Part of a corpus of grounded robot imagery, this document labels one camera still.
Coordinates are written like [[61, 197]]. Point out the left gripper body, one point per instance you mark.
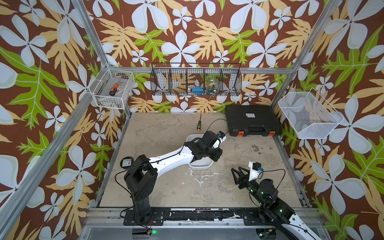
[[213, 154]]

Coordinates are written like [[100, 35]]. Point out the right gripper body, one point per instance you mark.
[[246, 183]]

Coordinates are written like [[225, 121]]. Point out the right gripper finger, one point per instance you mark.
[[244, 172], [237, 175]]

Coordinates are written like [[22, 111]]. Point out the white plastic storage box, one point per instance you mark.
[[203, 164]]

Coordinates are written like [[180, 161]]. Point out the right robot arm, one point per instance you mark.
[[266, 194]]

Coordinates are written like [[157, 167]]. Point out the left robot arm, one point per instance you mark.
[[143, 173]]

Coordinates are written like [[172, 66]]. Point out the black yellow screwdriver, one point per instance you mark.
[[199, 125]]

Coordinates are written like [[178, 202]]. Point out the black tool case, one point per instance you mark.
[[250, 120]]

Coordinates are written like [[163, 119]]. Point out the blue object in basket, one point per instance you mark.
[[197, 91]]

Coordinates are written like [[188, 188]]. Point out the clear bottle in basket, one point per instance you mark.
[[212, 84]]

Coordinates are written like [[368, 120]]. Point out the round black tape measure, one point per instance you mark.
[[126, 163]]

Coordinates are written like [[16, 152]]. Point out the white mesh basket right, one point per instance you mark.
[[310, 114]]

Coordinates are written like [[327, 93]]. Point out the red black screwdriver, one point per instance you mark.
[[114, 89]]

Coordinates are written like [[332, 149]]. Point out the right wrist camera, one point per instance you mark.
[[255, 170]]

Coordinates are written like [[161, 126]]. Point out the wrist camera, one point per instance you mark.
[[255, 170], [217, 138]]

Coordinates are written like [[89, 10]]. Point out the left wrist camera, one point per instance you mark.
[[217, 138]]

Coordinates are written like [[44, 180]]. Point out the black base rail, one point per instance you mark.
[[247, 216]]

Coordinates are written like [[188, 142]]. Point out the black wire basket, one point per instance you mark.
[[180, 78]]

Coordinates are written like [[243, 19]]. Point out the white wire basket left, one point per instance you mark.
[[104, 81]]

